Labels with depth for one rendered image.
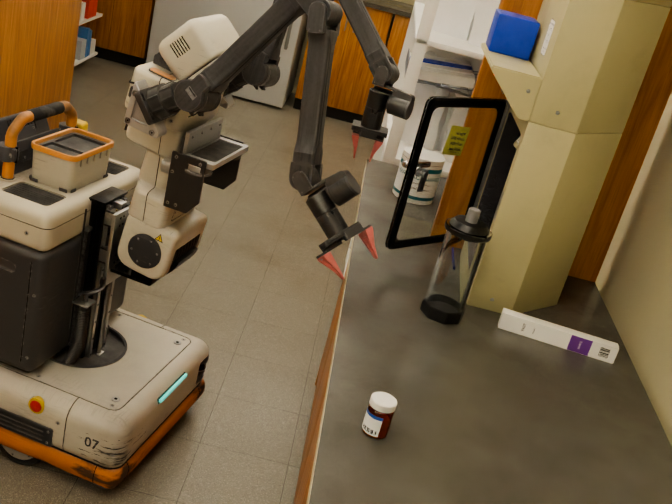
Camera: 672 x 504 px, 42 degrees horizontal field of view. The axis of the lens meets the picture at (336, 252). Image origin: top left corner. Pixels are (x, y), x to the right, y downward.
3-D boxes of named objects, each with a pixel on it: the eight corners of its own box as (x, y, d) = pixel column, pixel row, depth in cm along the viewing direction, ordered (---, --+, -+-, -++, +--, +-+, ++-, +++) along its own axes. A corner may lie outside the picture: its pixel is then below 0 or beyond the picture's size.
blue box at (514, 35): (523, 54, 216) (535, 18, 213) (528, 61, 207) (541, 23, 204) (485, 44, 216) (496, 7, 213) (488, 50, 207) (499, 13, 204)
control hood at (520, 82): (513, 91, 223) (525, 53, 219) (528, 122, 193) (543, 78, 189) (469, 80, 222) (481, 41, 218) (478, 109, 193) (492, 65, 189)
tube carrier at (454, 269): (469, 309, 206) (496, 228, 198) (458, 326, 196) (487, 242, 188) (427, 293, 209) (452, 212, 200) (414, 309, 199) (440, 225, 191)
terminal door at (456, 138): (462, 239, 238) (508, 99, 222) (385, 250, 217) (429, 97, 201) (460, 237, 238) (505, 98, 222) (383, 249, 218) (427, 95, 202)
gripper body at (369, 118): (386, 140, 241) (392, 115, 238) (350, 131, 241) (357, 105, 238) (386, 134, 247) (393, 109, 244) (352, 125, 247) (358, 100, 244)
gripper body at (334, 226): (363, 227, 204) (347, 200, 204) (327, 248, 201) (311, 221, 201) (356, 231, 210) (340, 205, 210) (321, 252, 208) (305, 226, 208)
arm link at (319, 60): (323, 5, 204) (306, -1, 194) (346, 7, 202) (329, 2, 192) (301, 185, 213) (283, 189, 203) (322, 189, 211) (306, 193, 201)
